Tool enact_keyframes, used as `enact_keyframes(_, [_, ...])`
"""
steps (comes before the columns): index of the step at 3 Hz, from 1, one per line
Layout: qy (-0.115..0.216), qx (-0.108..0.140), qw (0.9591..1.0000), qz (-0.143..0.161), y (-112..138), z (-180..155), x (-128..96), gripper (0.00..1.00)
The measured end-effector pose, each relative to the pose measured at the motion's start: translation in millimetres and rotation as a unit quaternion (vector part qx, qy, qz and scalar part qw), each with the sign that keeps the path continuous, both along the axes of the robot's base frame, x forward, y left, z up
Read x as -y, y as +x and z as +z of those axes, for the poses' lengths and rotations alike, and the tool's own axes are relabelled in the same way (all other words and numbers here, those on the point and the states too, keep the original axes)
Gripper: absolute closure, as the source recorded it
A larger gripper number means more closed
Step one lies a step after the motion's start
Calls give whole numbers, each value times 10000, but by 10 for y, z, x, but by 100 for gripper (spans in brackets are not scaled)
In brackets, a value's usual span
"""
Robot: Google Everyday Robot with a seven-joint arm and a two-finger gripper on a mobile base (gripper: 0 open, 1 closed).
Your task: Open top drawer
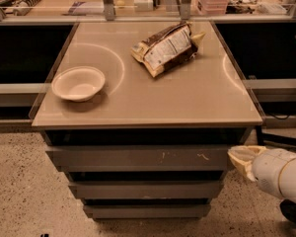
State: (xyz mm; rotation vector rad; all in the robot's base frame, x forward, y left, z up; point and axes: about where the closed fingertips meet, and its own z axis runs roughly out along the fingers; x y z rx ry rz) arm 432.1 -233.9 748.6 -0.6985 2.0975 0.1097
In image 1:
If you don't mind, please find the grey top drawer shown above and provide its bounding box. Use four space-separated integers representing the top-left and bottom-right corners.
46 145 228 172

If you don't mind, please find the grey drawer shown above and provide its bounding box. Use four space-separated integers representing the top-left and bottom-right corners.
83 204 211 219
69 181 223 199
46 145 228 172

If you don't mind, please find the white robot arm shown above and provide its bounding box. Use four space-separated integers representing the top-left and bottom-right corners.
228 145 296 203

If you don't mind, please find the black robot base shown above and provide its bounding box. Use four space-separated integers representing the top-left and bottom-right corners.
280 199 296 224

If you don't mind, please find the grey drawer cabinet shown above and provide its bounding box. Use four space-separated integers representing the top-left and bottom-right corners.
29 20 264 220

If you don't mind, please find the grey bottom drawer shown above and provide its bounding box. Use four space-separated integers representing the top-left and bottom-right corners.
83 204 211 219

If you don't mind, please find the grey middle drawer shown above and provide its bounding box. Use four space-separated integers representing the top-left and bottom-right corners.
69 181 223 199

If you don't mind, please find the crumpled snack bag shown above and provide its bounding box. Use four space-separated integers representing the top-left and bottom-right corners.
130 21 205 78

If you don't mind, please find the white bowl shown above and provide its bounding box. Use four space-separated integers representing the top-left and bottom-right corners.
51 66 106 102

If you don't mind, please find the white tissue box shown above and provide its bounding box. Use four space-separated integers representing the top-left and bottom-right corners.
133 0 154 12

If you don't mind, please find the purple booklet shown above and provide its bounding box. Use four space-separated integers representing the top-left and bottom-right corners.
65 1 105 16

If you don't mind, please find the black coiled cable tool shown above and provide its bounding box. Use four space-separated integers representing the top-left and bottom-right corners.
13 0 41 16

